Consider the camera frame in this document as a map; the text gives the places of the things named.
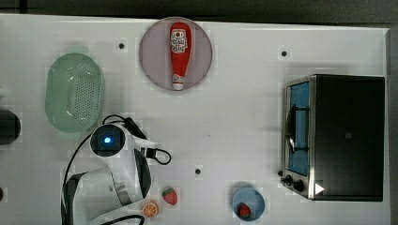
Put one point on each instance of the green colander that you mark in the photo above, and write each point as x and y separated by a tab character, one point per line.
74	91

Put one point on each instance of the grey round plate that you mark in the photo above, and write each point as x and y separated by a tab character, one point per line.
155	58

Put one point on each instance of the red strawberry in bowl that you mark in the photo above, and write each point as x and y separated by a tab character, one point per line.
243	210

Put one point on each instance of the black toaster oven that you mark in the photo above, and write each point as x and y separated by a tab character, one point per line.
334	137

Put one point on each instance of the red ketchup bottle toy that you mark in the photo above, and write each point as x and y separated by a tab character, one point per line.
180	51

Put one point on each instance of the blue bowl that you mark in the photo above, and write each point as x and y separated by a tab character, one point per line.
253	199

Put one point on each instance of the red toy strawberry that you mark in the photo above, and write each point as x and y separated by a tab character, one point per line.
169	195

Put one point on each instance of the orange slice toy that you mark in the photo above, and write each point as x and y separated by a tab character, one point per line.
150	209

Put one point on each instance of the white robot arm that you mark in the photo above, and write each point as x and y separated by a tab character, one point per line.
125	178

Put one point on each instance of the black utensil cup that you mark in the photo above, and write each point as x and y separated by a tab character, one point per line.
10	127

